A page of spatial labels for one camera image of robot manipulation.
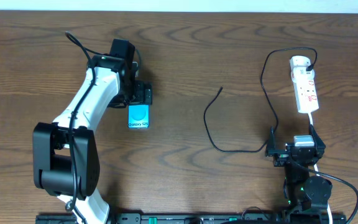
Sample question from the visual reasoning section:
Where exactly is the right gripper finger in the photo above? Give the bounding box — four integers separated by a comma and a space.
309, 124, 326, 157
265, 127, 287, 157

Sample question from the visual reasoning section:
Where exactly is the teal screen smartphone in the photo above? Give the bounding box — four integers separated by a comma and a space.
128, 105, 149, 129

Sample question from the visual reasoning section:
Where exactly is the black charging cable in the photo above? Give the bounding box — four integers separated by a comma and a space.
203, 47, 318, 154

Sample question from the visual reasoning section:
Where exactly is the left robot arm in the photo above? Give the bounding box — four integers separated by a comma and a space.
32, 32, 152, 223

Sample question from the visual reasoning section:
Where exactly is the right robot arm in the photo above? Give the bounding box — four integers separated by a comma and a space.
265, 125, 333, 223

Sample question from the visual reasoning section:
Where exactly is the white USB charger adapter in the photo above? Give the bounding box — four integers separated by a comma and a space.
290, 55, 311, 70

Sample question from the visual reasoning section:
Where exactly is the white power strip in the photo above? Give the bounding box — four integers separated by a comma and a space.
291, 67, 319, 114

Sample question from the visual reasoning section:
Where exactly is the white power strip cord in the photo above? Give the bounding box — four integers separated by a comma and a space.
307, 112, 334, 224

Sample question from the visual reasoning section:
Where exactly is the black right camera cable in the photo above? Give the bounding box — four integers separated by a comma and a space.
287, 158, 358, 224

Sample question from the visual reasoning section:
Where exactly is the black camera cable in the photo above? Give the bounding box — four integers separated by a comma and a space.
287, 158, 358, 224
64, 30, 105, 213

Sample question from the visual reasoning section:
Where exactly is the black left camera cable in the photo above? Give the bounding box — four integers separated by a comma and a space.
64, 30, 105, 213

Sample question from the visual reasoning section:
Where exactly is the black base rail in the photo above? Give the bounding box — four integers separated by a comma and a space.
35, 212, 347, 224

